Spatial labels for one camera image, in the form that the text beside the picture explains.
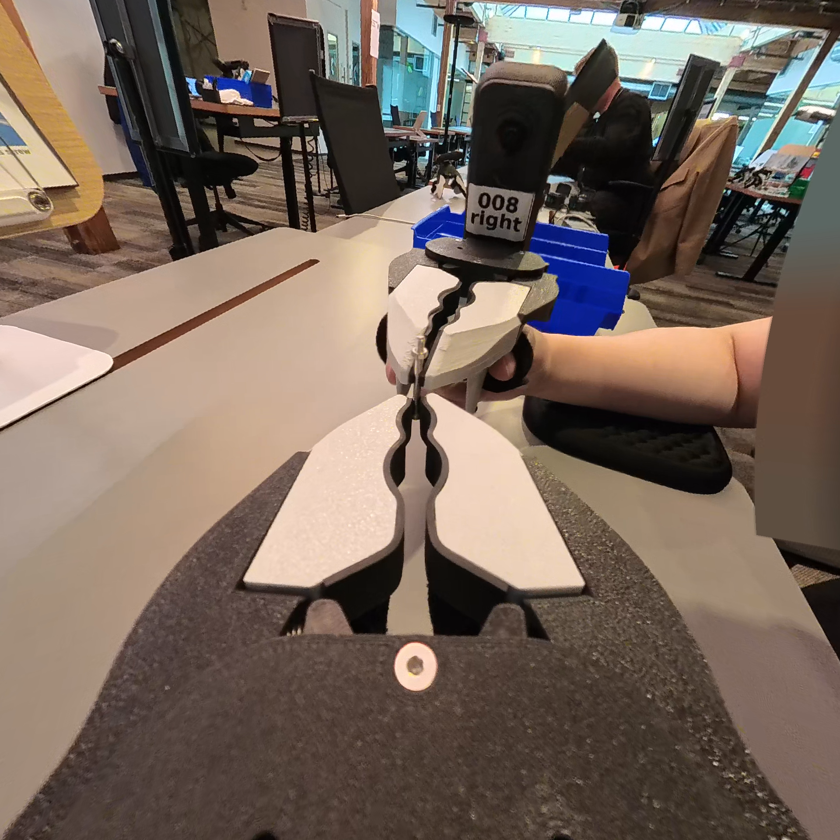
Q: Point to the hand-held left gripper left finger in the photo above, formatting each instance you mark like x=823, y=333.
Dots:
x=328, y=505

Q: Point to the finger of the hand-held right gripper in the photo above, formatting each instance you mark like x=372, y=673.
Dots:
x=485, y=328
x=410, y=315

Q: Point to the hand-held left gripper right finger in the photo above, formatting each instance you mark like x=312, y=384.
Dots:
x=505, y=512

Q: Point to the thin metal screw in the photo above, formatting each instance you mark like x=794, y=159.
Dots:
x=416, y=380

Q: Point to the blue plastic bin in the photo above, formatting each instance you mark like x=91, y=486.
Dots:
x=584, y=289

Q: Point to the person's right forearm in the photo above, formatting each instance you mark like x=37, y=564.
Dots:
x=656, y=374

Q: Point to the grey desk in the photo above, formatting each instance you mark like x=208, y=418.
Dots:
x=197, y=426

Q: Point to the person's right hand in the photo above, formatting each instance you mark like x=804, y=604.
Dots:
x=535, y=367

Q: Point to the idle gripper device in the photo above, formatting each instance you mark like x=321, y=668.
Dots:
x=449, y=174

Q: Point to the black armrest pad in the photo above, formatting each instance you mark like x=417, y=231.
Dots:
x=623, y=446

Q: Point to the black mesh chair back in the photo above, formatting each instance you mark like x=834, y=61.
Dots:
x=354, y=144

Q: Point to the dark computer monitor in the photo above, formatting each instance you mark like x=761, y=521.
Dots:
x=686, y=105

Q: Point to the brown jacket on chair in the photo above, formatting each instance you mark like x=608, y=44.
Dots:
x=689, y=210

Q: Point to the black monitor on stand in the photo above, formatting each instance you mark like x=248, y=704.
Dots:
x=295, y=65

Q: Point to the black office chair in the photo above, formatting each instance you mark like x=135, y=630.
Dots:
x=216, y=167

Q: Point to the blue bin on wooden table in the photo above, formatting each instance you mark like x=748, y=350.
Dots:
x=253, y=92

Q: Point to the white document stand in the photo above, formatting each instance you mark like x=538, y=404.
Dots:
x=46, y=374

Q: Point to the wooden board with instruction sheet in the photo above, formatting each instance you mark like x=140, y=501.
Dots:
x=39, y=118

